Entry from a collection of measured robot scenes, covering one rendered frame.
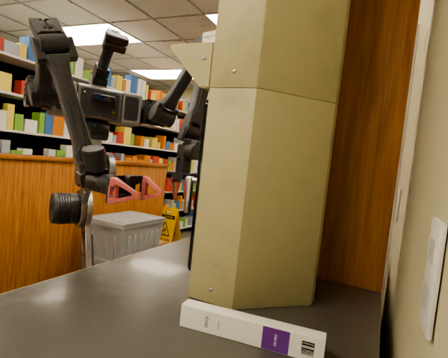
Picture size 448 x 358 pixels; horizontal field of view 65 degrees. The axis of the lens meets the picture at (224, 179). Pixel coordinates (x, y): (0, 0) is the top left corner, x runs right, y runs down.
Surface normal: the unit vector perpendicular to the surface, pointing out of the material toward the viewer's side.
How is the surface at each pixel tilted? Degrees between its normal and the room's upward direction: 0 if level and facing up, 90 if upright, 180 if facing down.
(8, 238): 90
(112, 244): 96
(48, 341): 0
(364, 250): 90
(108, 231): 96
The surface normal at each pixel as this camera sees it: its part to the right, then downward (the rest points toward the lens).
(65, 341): 0.11, -0.99
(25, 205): 0.90, 0.12
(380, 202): -0.42, 0.00
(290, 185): 0.34, 0.09
